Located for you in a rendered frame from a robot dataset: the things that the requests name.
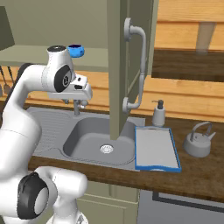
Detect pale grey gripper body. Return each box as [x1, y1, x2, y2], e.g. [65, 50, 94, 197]
[47, 84, 94, 102]

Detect blue mug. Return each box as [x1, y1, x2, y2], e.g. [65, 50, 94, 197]
[67, 44, 86, 59]

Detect olive green cabinet door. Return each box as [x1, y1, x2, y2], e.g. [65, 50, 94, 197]
[106, 0, 160, 141]

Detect blue rimmed grey tray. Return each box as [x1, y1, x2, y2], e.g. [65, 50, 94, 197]
[134, 125, 183, 173]

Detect grey kettle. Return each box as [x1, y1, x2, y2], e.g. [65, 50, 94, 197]
[182, 121, 217, 158]

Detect grey tap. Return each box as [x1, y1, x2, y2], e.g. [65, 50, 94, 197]
[73, 99, 89, 117]

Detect grey steel sink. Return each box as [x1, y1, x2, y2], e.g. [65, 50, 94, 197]
[25, 106, 146, 172]

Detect hanging kitchen tool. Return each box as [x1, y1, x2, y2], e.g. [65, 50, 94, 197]
[2, 66, 11, 96]
[7, 66, 16, 88]

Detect grey soap dispenser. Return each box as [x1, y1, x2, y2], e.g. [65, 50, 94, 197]
[150, 99, 167, 128]

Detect dark wooden shelf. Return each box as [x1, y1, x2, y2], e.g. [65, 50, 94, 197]
[150, 48, 224, 83]

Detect olive green base cupboards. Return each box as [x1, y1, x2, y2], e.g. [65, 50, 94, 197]
[38, 179, 140, 224]

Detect grey dishwasher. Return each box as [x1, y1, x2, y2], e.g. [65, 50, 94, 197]
[136, 188, 224, 224]

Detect grey curved door handle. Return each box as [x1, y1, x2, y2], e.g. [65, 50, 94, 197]
[122, 17, 148, 115]

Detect olive green wall cabinet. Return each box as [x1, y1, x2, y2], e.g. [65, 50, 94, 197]
[0, 0, 109, 73]

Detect dark dishwasher handle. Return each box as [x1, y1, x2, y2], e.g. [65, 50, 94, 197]
[151, 191, 224, 214]

